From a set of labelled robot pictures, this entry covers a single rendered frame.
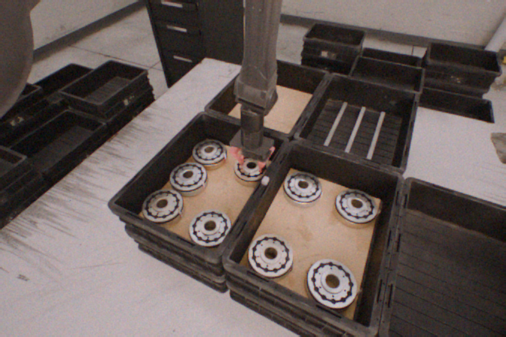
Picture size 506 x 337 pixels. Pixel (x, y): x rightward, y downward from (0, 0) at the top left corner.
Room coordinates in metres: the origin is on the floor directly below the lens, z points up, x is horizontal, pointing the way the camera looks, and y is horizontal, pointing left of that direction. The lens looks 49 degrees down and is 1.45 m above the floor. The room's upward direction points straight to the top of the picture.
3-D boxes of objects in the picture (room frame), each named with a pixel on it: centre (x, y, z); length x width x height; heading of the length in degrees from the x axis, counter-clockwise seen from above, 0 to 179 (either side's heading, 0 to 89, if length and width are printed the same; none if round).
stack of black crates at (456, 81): (1.72, -1.33, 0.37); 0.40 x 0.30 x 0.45; 65
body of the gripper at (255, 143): (0.53, 0.00, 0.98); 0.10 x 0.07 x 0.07; 64
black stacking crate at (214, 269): (0.47, 0.11, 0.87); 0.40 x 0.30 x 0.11; 154
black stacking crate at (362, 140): (0.69, -0.33, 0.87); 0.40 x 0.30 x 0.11; 154
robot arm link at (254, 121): (0.54, 0.00, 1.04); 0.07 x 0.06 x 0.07; 155
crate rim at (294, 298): (0.34, -0.16, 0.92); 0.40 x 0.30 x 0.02; 154
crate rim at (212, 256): (0.47, 0.11, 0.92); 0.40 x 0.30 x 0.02; 154
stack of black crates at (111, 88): (1.45, 0.84, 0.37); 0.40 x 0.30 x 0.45; 155
